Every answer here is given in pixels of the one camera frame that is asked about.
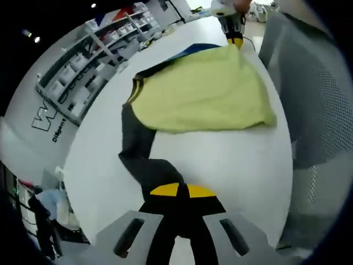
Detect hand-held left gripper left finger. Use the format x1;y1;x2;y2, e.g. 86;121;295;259
92;182;181;265

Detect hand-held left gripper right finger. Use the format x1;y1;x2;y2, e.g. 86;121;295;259
179;183;279;265

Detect yellow blue grey garment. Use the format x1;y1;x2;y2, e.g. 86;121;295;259
118;43;278;205

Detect person's right hand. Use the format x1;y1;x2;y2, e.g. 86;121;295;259
233;0;252;12

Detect black tripod stand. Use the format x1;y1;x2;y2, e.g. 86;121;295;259
165;0;189;24

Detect grey mesh office chair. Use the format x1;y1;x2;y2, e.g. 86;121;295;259
258;10;353;252

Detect grey metal shelving unit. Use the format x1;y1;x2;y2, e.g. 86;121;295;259
35;52;126;125
82;2;163;66

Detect white storage shelf with boxes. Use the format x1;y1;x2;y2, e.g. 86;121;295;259
49;2;161;97

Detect round ceiling downlights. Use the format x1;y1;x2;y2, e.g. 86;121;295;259
23;2;97;44

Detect thin gripper cable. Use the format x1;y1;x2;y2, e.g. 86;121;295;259
242;34;259;52

